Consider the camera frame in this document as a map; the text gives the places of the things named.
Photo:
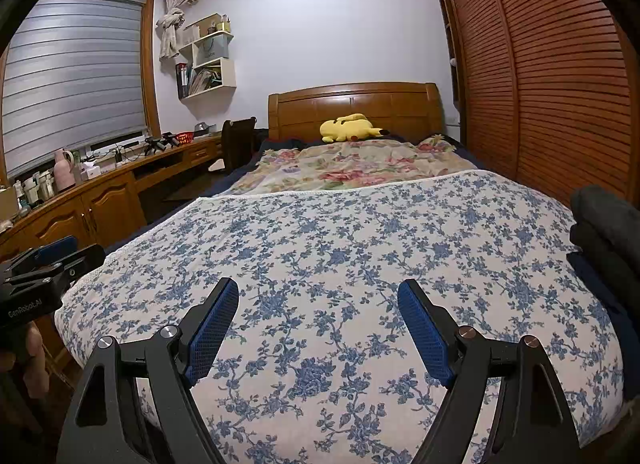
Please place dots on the wooden desk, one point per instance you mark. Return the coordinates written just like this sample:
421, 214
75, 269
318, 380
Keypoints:
110, 204

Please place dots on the grey shopping bag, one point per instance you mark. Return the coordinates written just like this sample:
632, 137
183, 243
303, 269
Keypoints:
210, 52

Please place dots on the red floral quilt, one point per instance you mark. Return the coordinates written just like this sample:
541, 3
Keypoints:
350, 164

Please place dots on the pink vase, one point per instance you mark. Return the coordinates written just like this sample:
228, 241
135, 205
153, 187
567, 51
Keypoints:
64, 172

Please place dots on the floral pillow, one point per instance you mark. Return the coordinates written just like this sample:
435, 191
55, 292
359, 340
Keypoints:
435, 144

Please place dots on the person's left hand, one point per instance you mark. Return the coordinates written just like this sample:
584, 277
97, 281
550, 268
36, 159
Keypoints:
39, 364

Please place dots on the red basket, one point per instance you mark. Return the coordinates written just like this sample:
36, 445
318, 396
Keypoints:
183, 138

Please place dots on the tied beige curtain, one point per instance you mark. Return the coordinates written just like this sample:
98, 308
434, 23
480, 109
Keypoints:
170, 24

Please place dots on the white wall shelf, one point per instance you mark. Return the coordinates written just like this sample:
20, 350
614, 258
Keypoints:
225, 77

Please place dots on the grey metal pot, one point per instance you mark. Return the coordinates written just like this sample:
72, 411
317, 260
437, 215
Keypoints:
202, 129

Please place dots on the wooden bed headboard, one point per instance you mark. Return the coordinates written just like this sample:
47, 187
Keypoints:
300, 109

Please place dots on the black device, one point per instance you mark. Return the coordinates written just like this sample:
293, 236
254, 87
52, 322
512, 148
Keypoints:
159, 143

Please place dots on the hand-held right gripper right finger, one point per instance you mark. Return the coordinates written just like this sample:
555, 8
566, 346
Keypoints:
425, 334

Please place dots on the row of books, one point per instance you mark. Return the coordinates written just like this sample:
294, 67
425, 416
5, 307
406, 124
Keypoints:
200, 82

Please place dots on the wooden slatted wardrobe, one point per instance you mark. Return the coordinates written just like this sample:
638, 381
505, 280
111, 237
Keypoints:
550, 69

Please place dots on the white bottle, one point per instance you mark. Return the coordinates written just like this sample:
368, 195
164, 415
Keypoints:
46, 185
31, 190

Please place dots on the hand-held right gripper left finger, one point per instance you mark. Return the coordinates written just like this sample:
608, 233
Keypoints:
215, 329

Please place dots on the grey window blind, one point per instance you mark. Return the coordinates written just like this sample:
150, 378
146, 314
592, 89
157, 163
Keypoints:
65, 84

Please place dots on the blue floral blanket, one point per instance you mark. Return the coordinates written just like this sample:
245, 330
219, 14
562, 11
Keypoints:
350, 244

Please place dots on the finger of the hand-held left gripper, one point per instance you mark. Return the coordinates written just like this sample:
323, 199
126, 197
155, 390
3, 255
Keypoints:
75, 264
50, 250

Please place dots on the white tissue box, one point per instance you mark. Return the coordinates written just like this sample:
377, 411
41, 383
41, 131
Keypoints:
91, 172

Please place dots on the black jacket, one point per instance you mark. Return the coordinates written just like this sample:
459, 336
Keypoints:
605, 204

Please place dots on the yellow plush toy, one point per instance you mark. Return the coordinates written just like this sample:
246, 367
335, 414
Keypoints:
340, 129

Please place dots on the dark chair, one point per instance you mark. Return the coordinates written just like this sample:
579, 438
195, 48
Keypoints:
237, 142

